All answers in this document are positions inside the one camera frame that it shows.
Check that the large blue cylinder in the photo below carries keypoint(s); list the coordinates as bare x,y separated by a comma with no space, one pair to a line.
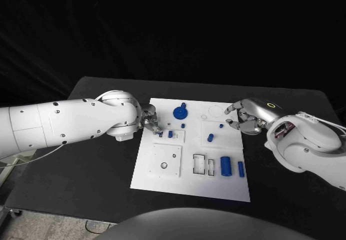
227,166

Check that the small blue plug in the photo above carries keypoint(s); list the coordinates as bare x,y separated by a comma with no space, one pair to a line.
160,134

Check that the blue short cylinder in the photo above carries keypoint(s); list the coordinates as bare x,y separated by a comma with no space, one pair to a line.
209,137

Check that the white frame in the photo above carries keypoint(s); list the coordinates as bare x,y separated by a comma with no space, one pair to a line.
9,165

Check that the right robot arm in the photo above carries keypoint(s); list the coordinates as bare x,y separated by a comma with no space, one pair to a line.
304,142

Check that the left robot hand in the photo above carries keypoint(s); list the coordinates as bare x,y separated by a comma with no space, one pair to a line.
150,120

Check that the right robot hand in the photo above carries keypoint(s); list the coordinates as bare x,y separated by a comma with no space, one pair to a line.
254,112

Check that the blue gear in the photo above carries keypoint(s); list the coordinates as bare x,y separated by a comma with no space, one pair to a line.
180,112

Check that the thin long blue cylinder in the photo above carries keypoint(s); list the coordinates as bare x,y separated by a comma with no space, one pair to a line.
241,169

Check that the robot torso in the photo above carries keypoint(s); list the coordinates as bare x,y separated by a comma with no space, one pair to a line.
205,225

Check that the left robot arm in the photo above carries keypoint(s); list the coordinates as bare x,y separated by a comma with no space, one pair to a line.
67,121

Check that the white task board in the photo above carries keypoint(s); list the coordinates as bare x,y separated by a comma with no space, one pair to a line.
189,150

